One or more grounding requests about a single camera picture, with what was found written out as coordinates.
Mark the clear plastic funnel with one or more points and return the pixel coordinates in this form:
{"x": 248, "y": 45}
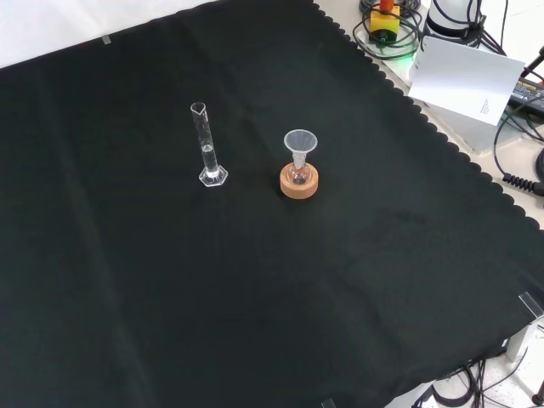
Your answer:
{"x": 300, "y": 142}

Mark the clear glass graduated cylinder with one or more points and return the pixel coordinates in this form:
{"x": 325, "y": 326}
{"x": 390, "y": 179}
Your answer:
{"x": 206, "y": 142}

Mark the yellow stop button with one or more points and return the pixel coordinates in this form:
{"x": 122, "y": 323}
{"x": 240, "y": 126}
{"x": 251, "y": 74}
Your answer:
{"x": 384, "y": 23}

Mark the round-bottom glass flask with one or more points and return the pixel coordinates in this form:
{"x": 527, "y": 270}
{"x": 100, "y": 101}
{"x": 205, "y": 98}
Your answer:
{"x": 298, "y": 175}

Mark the black cloth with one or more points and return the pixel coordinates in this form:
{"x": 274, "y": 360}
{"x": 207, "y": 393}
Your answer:
{"x": 255, "y": 276}

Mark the black power adapter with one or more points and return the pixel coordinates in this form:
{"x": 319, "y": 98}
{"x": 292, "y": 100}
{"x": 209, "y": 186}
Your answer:
{"x": 529, "y": 93}

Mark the clear cloth clamp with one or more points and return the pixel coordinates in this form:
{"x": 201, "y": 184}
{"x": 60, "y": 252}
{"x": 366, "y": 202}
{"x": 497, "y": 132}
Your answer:
{"x": 531, "y": 304}
{"x": 328, "y": 404}

